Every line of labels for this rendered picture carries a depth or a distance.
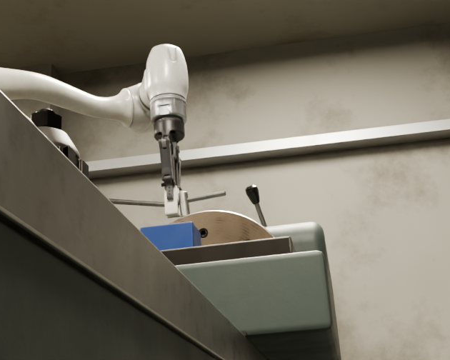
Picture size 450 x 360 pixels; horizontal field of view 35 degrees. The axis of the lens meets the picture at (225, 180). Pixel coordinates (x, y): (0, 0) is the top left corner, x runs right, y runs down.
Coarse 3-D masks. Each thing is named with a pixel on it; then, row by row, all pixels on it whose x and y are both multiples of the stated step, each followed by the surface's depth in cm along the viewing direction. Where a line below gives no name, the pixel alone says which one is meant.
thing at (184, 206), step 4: (180, 192) 164; (184, 192) 164; (180, 196) 164; (184, 196) 164; (180, 200) 164; (184, 200) 163; (180, 204) 163; (184, 204) 163; (188, 204) 164; (180, 208) 163; (184, 208) 163; (188, 208) 163; (184, 212) 162; (188, 212) 163
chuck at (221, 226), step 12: (192, 216) 138; (204, 216) 137; (216, 216) 137; (228, 216) 136; (240, 216) 136; (204, 228) 136; (216, 228) 136; (228, 228) 135; (240, 228) 135; (252, 228) 135; (264, 228) 134; (204, 240) 135; (216, 240) 135; (228, 240) 135; (240, 240) 134
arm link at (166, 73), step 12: (156, 48) 176; (168, 48) 175; (156, 60) 173; (168, 60) 173; (180, 60) 175; (144, 72) 177; (156, 72) 172; (168, 72) 172; (180, 72) 173; (144, 84) 176; (156, 84) 171; (168, 84) 171; (180, 84) 172; (144, 96) 178
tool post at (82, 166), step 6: (60, 150) 78; (66, 150) 78; (72, 150) 79; (66, 156) 78; (72, 156) 79; (72, 162) 79; (78, 162) 82; (84, 162) 83; (78, 168) 82; (84, 168) 83; (84, 174) 82
